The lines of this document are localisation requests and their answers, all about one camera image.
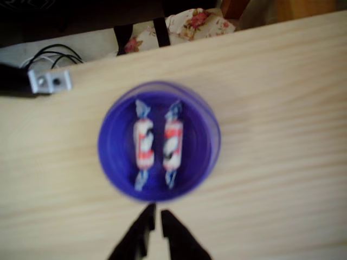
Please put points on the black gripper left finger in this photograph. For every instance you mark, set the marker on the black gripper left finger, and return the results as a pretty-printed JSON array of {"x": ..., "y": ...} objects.
[{"x": 138, "y": 235}]

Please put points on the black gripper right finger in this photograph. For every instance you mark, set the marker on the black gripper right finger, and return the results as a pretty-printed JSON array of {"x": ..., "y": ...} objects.
[{"x": 180, "y": 241}]

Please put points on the red white blue candy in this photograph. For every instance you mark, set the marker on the red white blue candy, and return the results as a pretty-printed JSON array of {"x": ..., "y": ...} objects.
[
  {"x": 143, "y": 143},
  {"x": 173, "y": 143}
]

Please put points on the purple plastic bowl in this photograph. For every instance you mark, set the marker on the purple plastic bowl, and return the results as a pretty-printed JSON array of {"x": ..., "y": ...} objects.
[{"x": 116, "y": 140}]

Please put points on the silver metal clamp block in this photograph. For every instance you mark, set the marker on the silver metal clamp block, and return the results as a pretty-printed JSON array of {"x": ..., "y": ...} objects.
[{"x": 50, "y": 81}]

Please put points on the black chair leg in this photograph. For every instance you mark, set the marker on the black chair leg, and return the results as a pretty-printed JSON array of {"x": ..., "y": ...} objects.
[
  {"x": 162, "y": 31},
  {"x": 122, "y": 38}
]

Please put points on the black clamp body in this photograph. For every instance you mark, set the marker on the black clamp body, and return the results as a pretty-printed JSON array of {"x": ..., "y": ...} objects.
[{"x": 13, "y": 80}]

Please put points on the floral patterned cloth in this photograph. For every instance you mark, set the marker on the floral patterned cloth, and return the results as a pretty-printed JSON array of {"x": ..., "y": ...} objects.
[{"x": 200, "y": 24}]

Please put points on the brown wooden furniture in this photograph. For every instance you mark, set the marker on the brown wooden furniture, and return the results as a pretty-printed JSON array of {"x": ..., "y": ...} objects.
[{"x": 234, "y": 8}]

